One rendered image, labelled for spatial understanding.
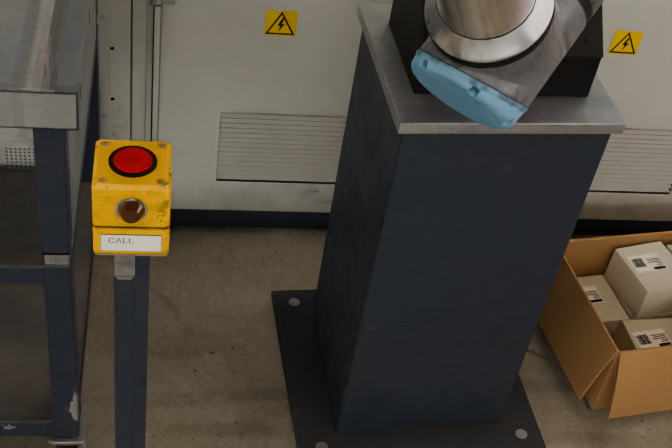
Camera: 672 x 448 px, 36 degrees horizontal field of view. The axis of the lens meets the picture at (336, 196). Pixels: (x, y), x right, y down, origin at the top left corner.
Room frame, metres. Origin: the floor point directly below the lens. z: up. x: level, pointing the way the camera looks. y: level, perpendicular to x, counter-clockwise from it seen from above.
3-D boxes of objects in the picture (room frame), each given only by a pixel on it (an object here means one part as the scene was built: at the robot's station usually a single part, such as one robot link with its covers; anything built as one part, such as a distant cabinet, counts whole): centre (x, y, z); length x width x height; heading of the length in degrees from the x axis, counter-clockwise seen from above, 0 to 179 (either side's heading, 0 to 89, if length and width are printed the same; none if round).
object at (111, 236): (0.82, 0.21, 0.85); 0.08 x 0.08 x 0.10; 13
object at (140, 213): (0.78, 0.20, 0.87); 0.03 x 0.01 x 0.03; 103
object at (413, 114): (1.38, -0.19, 0.74); 0.35 x 0.32 x 0.02; 106
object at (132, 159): (0.82, 0.21, 0.90); 0.04 x 0.04 x 0.02
